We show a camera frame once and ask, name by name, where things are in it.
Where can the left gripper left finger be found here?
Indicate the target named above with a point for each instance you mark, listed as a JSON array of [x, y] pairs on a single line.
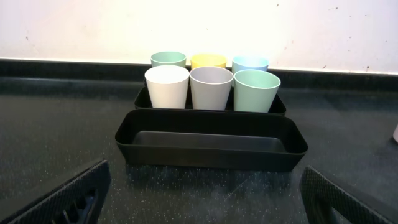
[[71, 199]]

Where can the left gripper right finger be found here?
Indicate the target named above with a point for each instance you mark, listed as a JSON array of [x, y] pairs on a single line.
[[335, 202]]

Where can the pink cup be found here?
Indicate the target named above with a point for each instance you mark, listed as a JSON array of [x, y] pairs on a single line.
[[396, 133]]

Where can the black tray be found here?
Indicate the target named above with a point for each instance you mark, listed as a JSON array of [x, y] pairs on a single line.
[[211, 160], [141, 99]]

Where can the green cup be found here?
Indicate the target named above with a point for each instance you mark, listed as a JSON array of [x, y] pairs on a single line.
[[255, 95], [168, 58]]

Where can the white cup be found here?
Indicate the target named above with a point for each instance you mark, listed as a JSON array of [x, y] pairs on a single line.
[[168, 90]]

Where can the blue cup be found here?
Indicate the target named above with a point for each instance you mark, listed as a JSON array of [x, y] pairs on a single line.
[[250, 63]]

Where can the grey cup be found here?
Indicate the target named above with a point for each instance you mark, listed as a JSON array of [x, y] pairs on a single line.
[[211, 91]]

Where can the yellow cup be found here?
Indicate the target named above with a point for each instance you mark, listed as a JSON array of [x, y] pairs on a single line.
[[208, 60]]

